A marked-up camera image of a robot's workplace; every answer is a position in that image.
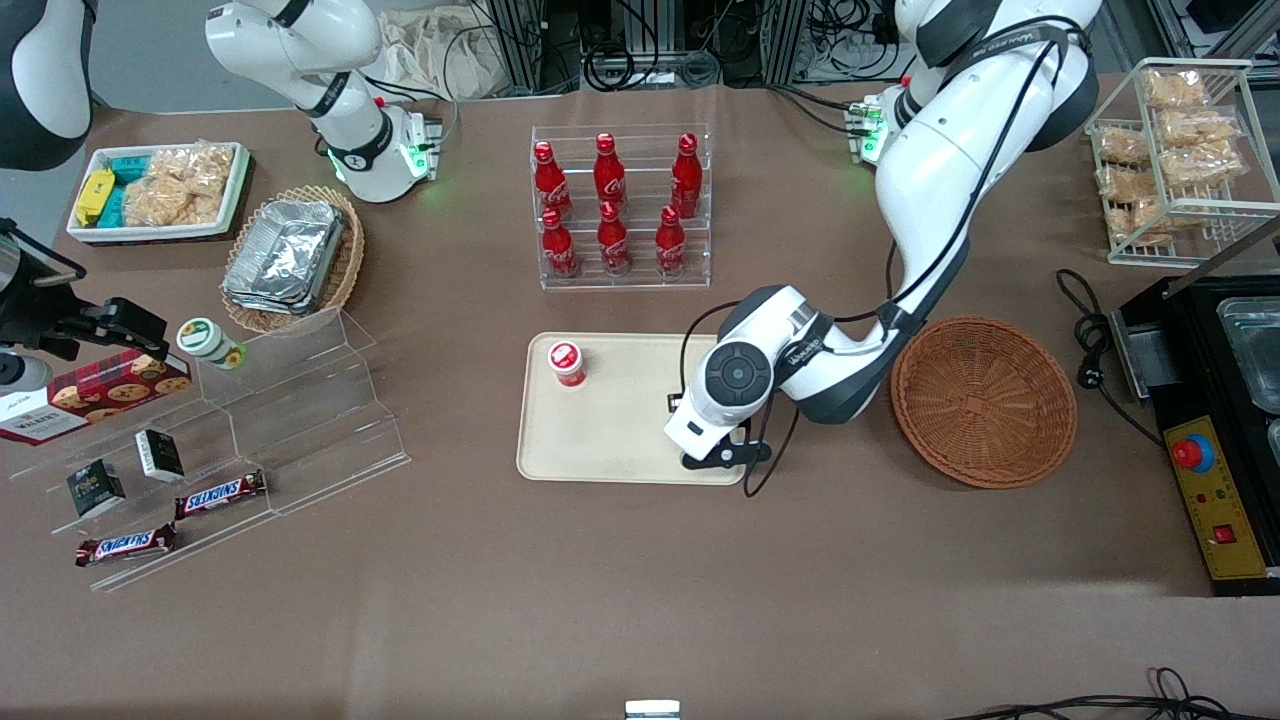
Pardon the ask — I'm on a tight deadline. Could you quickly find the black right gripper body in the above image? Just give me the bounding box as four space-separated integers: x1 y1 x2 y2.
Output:
0 222 88 353

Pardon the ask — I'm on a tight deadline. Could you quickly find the beige plastic tray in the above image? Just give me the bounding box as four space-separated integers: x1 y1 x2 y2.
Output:
516 333 748 487

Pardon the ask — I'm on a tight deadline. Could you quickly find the aluminium foil tray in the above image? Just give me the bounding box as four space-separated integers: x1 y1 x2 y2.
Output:
226 198 347 301
221 275 336 318

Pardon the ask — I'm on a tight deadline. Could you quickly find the white rectangular snack tray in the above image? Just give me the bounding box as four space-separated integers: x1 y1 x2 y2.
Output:
66 142 252 245

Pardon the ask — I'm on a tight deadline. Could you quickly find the light oval wicker basket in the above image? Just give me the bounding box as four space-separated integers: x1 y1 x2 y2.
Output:
220 185 366 335

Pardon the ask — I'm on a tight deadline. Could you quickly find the brown round wicker basket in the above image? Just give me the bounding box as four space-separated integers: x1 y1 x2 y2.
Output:
890 316 1079 490

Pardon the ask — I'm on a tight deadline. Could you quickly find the red cookie box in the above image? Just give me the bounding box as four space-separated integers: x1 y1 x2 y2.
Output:
0 349 194 448

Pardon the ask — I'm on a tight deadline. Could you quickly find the green-lidded white jar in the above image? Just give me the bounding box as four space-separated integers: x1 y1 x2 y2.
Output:
177 318 249 372

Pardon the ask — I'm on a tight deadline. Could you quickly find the small red-lidded cup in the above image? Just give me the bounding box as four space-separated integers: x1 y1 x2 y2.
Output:
547 341 588 390

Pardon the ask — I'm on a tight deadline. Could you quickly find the clear acrylic bottle rack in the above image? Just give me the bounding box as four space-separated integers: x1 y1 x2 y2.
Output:
531 124 713 292

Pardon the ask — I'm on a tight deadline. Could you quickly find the yellow snack pack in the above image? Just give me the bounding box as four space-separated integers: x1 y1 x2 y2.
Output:
76 168 117 227

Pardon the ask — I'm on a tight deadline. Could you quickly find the small black box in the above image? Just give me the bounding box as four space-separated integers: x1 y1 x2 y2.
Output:
135 429 187 484
66 459 128 520

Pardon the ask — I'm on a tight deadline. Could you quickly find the clear bag of crackers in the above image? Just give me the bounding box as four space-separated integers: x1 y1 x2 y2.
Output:
122 143 237 228

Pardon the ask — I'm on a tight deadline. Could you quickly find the teal snack pack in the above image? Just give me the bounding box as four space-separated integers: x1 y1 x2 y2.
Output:
100 152 153 230

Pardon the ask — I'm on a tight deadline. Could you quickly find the red cola bottle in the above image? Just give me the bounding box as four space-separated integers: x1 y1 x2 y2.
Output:
671 133 704 220
541 208 580 280
655 206 688 278
533 141 573 222
594 133 628 213
598 201 632 277

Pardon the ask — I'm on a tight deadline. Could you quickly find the snickers chocolate bar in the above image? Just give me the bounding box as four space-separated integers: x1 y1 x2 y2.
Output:
174 469 269 521
75 522 179 569

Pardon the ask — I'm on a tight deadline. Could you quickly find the clear acrylic step stand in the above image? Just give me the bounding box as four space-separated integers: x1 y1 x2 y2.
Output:
8 306 412 594

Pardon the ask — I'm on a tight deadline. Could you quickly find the beige crumpled cloth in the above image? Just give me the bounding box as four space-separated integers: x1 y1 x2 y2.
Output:
372 8 503 101

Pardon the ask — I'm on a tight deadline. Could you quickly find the black control box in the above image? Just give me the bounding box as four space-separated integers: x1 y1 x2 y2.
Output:
1110 215 1280 598

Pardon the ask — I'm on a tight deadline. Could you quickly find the clear bagged pastry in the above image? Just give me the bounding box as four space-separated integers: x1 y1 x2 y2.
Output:
1095 165 1161 205
1098 128 1153 167
1105 200 1169 247
1156 107 1242 151
1160 145 1248 189
1142 68 1209 110

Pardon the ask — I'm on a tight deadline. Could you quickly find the yellow control panel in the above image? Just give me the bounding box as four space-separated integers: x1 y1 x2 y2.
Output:
1162 414 1272 582

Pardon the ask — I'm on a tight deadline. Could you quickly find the metal pan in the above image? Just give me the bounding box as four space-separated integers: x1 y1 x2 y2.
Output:
1216 296 1280 417

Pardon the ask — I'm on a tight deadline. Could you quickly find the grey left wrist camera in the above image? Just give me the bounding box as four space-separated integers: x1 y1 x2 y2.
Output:
680 436 774 472

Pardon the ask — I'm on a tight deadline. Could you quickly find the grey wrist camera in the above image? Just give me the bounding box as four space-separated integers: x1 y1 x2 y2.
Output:
0 352 54 394
680 436 774 472

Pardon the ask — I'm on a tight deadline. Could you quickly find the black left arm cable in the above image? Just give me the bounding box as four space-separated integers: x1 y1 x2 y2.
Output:
682 25 1067 499

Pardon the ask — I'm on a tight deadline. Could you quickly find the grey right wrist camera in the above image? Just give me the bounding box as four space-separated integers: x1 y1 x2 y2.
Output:
0 352 54 394

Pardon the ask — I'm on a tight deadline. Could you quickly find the aluminium frame rack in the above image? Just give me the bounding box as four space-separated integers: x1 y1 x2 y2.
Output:
480 0 906 93

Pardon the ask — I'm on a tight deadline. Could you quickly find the black floor cable bundle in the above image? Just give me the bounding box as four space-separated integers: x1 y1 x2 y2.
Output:
945 667 1280 720

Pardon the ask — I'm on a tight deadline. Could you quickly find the white wire rack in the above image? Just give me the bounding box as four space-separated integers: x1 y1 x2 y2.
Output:
1085 57 1280 268

